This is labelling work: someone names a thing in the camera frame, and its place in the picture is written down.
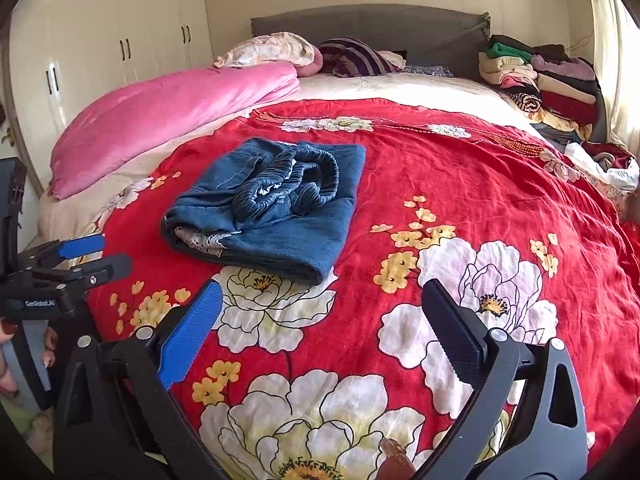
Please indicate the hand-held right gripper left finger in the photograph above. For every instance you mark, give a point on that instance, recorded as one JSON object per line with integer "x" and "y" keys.
{"x": 192, "y": 330}

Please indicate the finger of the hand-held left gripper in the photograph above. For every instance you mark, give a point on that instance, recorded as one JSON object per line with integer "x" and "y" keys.
{"x": 107, "y": 267}
{"x": 82, "y": 246}

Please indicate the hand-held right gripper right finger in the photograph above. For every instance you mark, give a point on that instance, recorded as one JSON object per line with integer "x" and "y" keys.
{"x": 457, "y": 330}

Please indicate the blue pants with lace hem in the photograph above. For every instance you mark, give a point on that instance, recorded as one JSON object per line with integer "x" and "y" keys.
{"x": 300, "y": 240}

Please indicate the person's left hand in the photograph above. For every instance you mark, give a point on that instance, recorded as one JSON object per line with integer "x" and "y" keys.
{"x": 6, "y": 375}

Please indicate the small brown object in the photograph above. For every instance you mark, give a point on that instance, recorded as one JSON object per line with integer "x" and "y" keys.
{"x": 397, "y": 460}

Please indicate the red floral blanket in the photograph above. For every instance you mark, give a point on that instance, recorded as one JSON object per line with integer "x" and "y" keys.
{"x": 450, "y": 170}

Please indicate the pink quilt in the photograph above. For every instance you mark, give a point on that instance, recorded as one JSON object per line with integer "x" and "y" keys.
{"x": 175, "y": 110}

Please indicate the white crumpled garment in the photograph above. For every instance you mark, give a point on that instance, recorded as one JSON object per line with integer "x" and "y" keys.
{"x": 617, "y": 177}

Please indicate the white wardrobe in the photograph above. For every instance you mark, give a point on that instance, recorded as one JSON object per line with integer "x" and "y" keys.
{"x": 100, "y": 10}

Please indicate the cream bed sheet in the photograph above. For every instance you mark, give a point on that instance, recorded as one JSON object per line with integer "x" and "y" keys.
{"x": 400, "y": 87}

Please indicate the pile of folded clothes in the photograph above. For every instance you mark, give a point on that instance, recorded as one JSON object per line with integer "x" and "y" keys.
{"x": 550, "y": 85}

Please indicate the cream floral pillow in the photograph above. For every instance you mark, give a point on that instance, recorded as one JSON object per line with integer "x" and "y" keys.
{"x": 270, "y": 47}

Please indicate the purple striped pillow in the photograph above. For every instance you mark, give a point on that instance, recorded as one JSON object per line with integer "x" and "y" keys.
{"x": 355, "y": 57}

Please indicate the grey headboard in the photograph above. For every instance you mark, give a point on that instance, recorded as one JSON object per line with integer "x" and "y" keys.
{"x": 400, "y": 30}

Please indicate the cream curtain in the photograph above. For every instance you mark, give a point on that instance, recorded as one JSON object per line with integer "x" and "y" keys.
{"x": 615, "y": 60}

